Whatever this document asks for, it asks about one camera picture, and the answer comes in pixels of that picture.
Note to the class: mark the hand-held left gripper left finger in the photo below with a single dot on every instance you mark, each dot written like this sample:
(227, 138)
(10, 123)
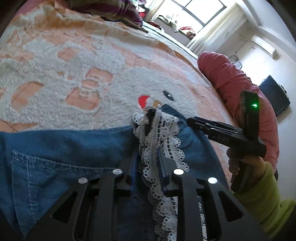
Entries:
(126, 171)

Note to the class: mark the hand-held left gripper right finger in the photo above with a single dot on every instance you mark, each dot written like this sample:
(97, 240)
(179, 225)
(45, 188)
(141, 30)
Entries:
(163, 171)

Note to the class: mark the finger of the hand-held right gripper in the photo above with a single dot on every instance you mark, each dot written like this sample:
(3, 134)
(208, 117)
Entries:
(201, 124)

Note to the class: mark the blue denim pants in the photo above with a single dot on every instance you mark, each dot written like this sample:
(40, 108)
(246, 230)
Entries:
(57, 148)

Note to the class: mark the person's right hand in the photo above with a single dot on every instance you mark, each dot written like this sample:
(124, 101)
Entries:
(256, 166)

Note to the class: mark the dark flat screen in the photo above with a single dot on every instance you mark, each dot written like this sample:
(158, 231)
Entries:
(275, 95)

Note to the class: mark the white curtain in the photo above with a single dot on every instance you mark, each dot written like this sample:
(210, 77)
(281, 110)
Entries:
(215, 34)

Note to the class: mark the red patterned cloth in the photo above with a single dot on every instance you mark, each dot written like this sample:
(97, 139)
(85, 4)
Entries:
(187, 32)

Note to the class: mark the white air conditioner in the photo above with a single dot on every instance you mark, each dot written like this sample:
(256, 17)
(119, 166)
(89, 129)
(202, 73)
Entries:
(266, 45)

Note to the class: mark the white cloth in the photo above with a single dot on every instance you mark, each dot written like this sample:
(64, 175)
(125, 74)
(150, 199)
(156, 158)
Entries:
(168, 22)

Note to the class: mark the window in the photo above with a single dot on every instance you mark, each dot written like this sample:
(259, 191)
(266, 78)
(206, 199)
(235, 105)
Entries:
(201, 11)

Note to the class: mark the orange and white tufted blanket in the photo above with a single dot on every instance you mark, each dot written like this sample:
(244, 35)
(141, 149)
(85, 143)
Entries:
(69, 69)

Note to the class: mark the pile of folded clothes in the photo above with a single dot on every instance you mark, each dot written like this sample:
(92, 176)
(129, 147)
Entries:
(142, 8)

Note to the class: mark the striped purple blanket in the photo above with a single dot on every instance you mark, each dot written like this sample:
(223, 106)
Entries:
(111, 9)

